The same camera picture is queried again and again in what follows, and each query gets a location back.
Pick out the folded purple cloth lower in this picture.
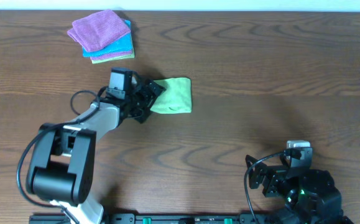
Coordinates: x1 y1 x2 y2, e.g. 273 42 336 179
90 50 133 60

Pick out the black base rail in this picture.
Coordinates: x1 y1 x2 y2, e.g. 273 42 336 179
29 212 277 224

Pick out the folded purple cloth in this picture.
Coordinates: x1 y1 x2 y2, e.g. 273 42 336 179
90 50 133 60
67 9 131 52

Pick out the folded blue cloth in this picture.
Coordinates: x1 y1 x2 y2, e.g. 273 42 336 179
83 32 133 58

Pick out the folded green cloth at bottom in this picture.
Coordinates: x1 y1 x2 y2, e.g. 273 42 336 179
91 46 134 63

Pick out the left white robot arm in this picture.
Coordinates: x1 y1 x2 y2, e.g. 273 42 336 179
25 78 166 223

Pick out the left black cable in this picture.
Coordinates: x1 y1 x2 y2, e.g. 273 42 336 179
16 86 109 224

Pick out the light green microfiber cloth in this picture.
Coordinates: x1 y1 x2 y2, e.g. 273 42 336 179
150 78 192 114

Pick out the folded purple cloth on top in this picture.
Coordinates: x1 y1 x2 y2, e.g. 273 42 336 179
67 9 131 52

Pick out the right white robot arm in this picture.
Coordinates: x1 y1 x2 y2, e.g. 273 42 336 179
244 152 352 224

